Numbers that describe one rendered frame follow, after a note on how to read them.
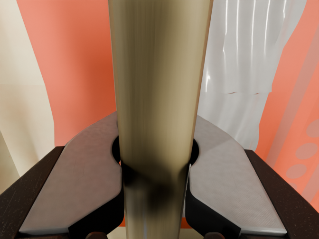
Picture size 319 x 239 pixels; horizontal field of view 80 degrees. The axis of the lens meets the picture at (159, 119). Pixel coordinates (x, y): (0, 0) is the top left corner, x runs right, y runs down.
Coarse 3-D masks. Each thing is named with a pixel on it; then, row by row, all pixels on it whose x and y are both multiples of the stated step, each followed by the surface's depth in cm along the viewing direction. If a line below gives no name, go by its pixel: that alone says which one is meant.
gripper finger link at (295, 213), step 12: (252, 156) 8; (264, 168) 8; (264, 180) 7; (276, 180) 7; (276, 192) 7; (288, 192) 7; (276, 204) 6; (288, 204) 6; (300, 204) 6; (288, 216) 6; (300, 216) 6; (312, 216) 6; (288, 228) 5; (300, 228) 5; (312, 228) 5
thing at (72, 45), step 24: (24, 0) 14; (48, 0) 14; (72, 0) 14; (96, 0) 14; (312, 0) 14; (24, 24) 14; (48, 24) 14; (72, 24) 15; (96, 24) 15; (312, 24) 15; (48, 48) 15; (72, 48) 15; (96, 48) 15; (288, 48) 16; (48, 72) 16; (72, 72) 16; (96, 72) 16; (288, 72) 17
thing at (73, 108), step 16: (48, 96) 17; (64, 96) 17; (80, 96) 17; (96, 96) 17; (112, 96) 17; (272, 96) 18; (64, 112) 18; (80, 112) 18; (96, 112) 18; (112, 112) 18; (272, 112) 18; (64, 128) 19; (80, 128) 19; (272, 128) 19; (64, 144) 20
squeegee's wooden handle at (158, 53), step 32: (128, 0) 5; (160, 0) 5; (192, 0) 5; (128, 32) 5; (160, 32) 5; (192, 32) 5; (128, 64) 6; (160, 64) 6; (192, 64) 6; (128, 96) 6; (160, 96) 6; (192, 96) 6; (128, 128) 7; (160, 128) 7; (192, 128) 7; (128, 160) 8; (160, 160) 8; (128, 192) 8; (160, 192) 8; (128, 224) 10; (160, 224) 9
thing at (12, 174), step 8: (0, 136) 19; (0, 144) 19; (0, 152) 19; (8, 152) 20; (0, 160) 19; (8, 160) 20; (0, 168) 19; (8, 168) 20; (16, 168) 21; (0, 176) 19; (8, 176) 20; (16, 176) 21; (0, 184) 19; (8, 184) 20; (0, 192) 19
